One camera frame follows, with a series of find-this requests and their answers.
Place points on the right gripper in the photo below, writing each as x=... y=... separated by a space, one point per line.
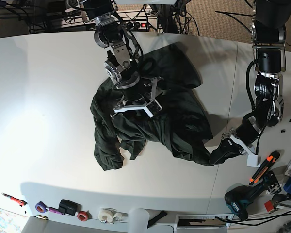
x=138 y=93

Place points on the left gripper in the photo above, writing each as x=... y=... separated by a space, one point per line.
x=249 y=150

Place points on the dark green t-shirt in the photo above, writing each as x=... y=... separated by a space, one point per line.
x=182 y=125

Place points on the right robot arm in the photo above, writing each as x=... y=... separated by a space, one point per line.
x=125 y=59

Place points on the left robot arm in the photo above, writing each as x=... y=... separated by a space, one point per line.
x=263 y=81

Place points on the orange black utility knife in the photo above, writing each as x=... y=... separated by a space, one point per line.
x=264 y=167

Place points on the red square tag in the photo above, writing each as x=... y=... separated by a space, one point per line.
x=269 y=206

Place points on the black power strip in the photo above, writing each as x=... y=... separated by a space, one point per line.
x=140 y=26

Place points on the white paper roll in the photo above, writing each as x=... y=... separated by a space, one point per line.
x=138 y=220

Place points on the clear tape dispenser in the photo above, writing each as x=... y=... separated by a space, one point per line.
x=110 y=216

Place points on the red tape roll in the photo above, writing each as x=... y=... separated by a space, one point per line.
x=83 y=216

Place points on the purple tape roll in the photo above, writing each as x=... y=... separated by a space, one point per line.
x=41 y=207

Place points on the red black screwdriver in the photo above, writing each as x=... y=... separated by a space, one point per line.
x=18 y=201

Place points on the teal black cordless drill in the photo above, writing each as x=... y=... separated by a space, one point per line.
x=239 y=198

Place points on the black action camera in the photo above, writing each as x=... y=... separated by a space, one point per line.
x=67 y=207

